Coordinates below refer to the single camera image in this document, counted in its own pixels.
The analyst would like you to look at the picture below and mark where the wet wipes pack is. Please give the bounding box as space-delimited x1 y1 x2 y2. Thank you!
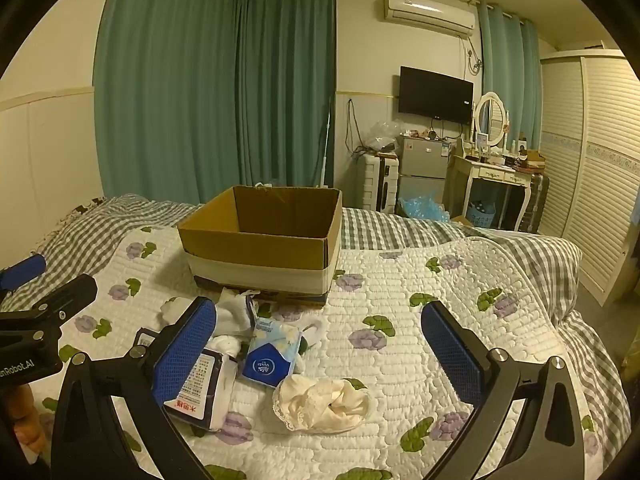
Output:
134 327 240 432

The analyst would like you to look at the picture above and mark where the person's left hand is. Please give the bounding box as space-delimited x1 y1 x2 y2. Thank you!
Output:
9 384 42 448

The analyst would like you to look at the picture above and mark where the clear plastic bag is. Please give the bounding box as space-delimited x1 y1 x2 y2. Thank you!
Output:
365 121 408 153

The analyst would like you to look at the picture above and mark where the brown patterned cloth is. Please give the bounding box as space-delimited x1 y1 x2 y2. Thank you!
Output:
65 197 108 216

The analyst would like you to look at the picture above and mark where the white air conditioner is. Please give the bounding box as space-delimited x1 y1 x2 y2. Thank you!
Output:
383 0 477 37

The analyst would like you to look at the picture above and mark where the blue plastic bag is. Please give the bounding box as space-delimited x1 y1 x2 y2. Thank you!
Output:
398 195 451 223

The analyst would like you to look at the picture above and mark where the white mop pole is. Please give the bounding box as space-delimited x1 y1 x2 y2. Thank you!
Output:
320 92 335 188

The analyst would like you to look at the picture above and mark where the narrow teal curtain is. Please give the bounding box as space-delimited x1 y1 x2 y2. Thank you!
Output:
477 2 543 161

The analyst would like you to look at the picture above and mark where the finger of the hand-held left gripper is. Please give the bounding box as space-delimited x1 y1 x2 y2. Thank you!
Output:
0 253 47 292
0 273 99 343

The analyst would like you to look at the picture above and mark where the wide teal curtain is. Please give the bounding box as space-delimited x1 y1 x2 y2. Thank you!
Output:
92 0 242 206

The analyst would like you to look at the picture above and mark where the white dressing table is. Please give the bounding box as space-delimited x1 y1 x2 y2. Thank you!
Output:
445 152 533 233

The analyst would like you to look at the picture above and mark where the blue basket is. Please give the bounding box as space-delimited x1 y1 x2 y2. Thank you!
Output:
466 200 497 228

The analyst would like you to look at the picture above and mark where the dark suitcase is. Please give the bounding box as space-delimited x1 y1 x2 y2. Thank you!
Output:
510 172 550 235

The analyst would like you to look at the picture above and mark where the brown cardboard box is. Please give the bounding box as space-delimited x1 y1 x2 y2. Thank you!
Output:
176 185 344 309

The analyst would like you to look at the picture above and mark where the silver mini fridge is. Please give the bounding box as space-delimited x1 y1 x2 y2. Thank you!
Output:
397 135 453 216

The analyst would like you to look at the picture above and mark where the white floral quilt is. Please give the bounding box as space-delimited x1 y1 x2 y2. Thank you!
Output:
30 225 632 480

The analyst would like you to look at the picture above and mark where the black wall television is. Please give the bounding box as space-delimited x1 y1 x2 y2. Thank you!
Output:
398 66 475 126

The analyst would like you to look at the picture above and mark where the cream slatted wardrobe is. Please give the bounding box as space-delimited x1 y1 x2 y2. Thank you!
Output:
537 49 640 307

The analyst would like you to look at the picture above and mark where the blue tissue pack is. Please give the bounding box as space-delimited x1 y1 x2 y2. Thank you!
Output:
241 317 303 389

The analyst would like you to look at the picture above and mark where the white oval mirror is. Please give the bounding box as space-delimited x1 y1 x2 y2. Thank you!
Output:
474 91 506 149

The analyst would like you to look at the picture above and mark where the black wall cable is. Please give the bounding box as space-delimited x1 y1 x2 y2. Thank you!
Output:
345 99 368 158

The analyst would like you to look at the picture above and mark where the white suitcase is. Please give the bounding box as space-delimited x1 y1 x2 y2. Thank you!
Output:
361 154 401 212

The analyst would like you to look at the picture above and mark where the white sock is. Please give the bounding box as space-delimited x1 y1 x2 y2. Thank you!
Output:
299 317 327 361
215 288 258 336
207 335 242 359
159 296 193 331

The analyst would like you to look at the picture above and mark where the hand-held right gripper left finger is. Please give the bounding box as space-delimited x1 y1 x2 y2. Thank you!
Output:
50 296 218 480

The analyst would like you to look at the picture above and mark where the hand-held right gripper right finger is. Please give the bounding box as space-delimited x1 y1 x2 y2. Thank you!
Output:
421 301 589 480

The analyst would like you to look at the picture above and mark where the cream lace cloth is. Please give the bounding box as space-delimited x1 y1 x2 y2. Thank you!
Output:
272 376 372 433

